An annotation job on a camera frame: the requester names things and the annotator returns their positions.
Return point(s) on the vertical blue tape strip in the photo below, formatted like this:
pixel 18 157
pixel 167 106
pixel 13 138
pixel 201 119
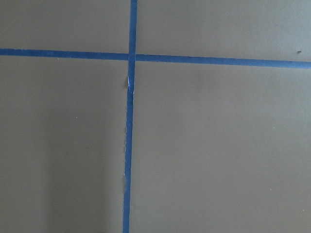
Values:
pixel 129 116

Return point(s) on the horizontal blue tape strip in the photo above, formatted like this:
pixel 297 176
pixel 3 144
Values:
pixel 155 58

